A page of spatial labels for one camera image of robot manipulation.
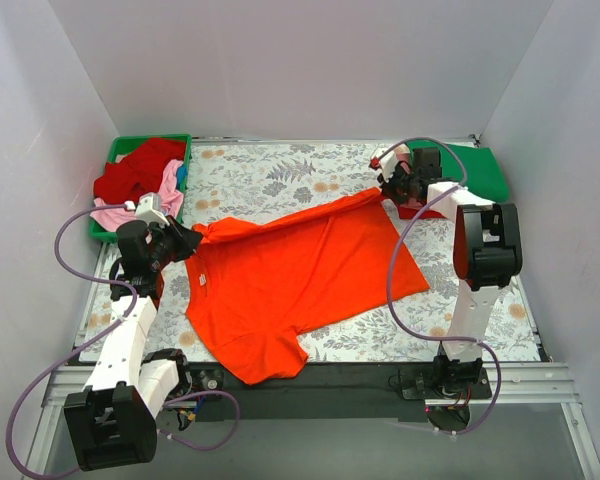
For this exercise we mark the folded dusty pink t shirt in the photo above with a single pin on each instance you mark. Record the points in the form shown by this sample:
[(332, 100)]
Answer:
[(404, 161)]

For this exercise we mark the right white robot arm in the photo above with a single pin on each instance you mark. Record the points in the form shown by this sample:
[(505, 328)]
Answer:
[(487, 254)]

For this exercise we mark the blue garment in bin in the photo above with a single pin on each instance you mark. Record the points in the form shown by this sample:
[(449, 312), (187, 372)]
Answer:
[(181, 177)]

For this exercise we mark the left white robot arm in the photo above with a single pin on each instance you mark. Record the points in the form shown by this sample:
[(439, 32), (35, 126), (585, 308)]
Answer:
[(112, 420)]

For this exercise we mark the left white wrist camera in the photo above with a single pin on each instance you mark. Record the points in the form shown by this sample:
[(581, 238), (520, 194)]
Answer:
[(148, 209)]

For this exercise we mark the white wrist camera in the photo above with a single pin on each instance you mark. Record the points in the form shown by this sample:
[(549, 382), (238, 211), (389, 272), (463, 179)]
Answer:
[(148, 209), (385, 165)]

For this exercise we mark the pink t shirt in bin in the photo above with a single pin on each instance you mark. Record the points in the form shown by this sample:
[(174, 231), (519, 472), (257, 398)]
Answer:
[(167, 201)]

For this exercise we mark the folded red t shirt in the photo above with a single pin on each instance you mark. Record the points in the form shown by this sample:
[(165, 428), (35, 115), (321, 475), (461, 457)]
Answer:
[(407, 211)]

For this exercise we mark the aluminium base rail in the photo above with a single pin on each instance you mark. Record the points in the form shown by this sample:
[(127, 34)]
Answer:
[(368, 390)]

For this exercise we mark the red t shirt in bin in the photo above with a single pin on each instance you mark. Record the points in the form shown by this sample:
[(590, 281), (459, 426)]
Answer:
[(139, 172)]

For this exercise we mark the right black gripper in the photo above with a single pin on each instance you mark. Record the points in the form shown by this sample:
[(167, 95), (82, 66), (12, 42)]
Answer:
[(395, 181)]

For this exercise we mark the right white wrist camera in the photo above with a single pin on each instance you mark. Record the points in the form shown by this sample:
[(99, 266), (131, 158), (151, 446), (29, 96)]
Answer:
[(385, 165)]

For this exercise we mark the folded green t shirt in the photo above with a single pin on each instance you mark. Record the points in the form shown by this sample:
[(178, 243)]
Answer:
[(485, 178)]

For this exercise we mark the orange t shirt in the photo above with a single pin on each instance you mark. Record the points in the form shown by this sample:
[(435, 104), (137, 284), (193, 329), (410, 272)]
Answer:
[(254, 288)]

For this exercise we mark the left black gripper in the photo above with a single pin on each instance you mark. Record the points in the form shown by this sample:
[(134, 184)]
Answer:
[(172, 240)]

